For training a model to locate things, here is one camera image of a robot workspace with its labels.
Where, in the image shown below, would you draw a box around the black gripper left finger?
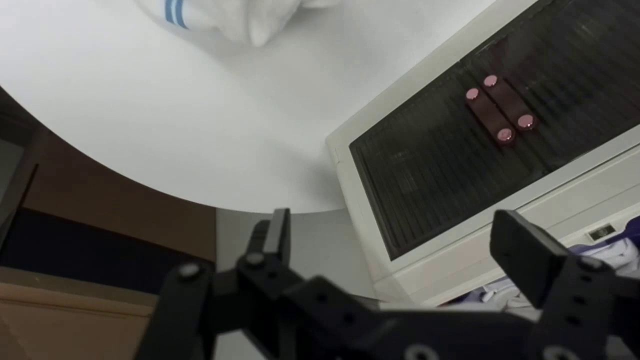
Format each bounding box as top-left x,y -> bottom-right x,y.
137,208 -> 402,360

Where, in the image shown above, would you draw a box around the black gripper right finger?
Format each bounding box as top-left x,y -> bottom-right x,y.
491,208 -> 640,360

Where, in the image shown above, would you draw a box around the white plastic storage cabinet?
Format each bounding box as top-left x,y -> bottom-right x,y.
325,0 -> 640,312

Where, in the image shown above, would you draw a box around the dark translucent cabinet door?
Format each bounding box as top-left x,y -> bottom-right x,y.
458,0 -> 640,191
349,37 -> 537,262

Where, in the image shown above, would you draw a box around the white towel blue red stripes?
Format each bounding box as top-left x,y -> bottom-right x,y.
137,0 -> 344,50

